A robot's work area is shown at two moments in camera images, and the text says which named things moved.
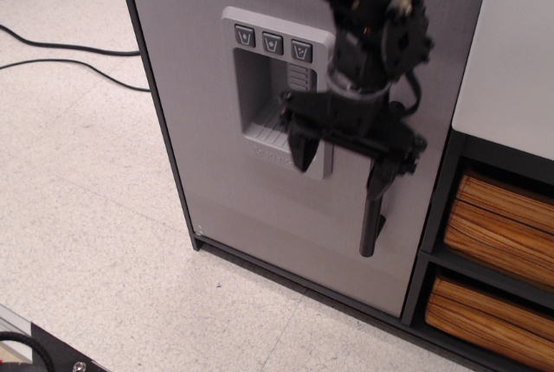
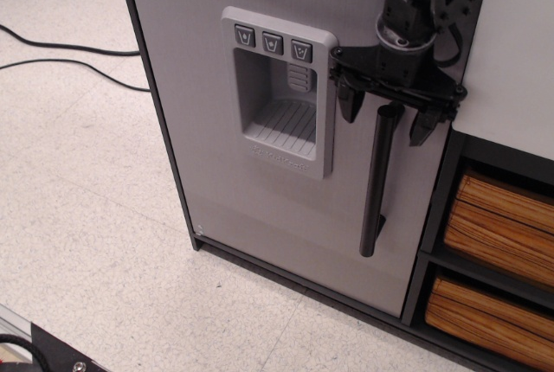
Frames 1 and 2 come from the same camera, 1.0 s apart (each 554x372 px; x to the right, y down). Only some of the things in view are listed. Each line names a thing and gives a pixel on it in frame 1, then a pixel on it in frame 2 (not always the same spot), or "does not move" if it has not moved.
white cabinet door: [507, 92] does not move
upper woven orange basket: [504, 226] does not move
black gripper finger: [304, 142] to [350, 100]
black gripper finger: [382, 174] to [422, 125]
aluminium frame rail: [10, 321] does not move
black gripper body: [377, 125] to [399, 73]
